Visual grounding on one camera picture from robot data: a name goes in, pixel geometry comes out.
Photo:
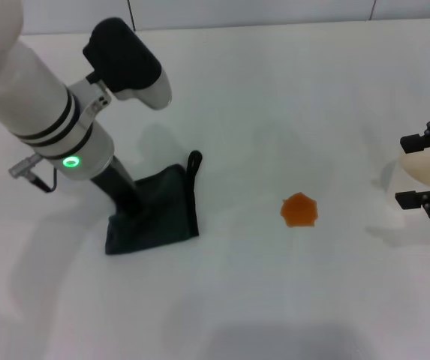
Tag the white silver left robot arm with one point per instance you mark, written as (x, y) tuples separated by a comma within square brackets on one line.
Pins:
[(30, 101)]

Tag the left wrist camera housing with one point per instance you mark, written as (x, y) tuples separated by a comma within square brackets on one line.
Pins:
[(124, 60)]

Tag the orange liquid stain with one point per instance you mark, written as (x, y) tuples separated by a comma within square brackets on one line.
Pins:
[(299, 210)]

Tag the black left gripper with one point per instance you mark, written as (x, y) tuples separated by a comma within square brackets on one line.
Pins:
[(122, 191)]

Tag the dark blue rag with loop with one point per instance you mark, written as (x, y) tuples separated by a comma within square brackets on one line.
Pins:
[(162, 221)]

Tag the white paper cup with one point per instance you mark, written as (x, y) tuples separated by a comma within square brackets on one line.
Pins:
[(424, 168)]

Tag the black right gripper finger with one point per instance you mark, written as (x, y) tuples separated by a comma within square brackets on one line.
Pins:
[(409, 199), (415, 141)]

